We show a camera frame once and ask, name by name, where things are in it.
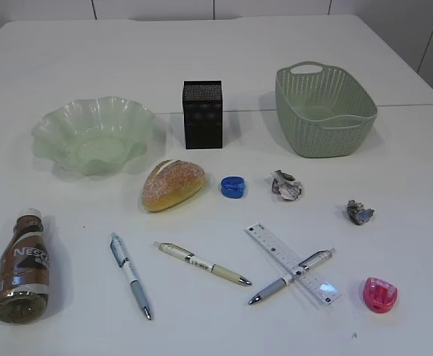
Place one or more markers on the blue white pen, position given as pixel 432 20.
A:
pixel 123 261

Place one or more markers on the pink pencil sharpener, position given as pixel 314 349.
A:
pixel 379 295

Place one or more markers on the grey clear pen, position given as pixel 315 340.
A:
pixel 303 274

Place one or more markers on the black mesh pen holder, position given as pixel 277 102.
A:
pixel 202 105

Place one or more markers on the green plastic basket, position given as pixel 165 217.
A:
pixel 323 110

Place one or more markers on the small paper ball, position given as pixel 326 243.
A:
pixel 357 213

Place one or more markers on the brown Nescafe coffee bottle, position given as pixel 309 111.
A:
pixel 24 271

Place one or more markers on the sugar coated bread roll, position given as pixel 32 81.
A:
pixel 170 183

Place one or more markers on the blue pencil sharpener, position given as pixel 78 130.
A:
pixel 233 187

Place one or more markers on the clear plastic ruler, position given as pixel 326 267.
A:
pixel 277 250

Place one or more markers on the green wavy glass plate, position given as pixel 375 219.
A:
pixel 94 136

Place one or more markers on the large paper ball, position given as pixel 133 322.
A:
pixel 286 186

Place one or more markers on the beige white pen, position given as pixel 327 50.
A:
pixel 190 258

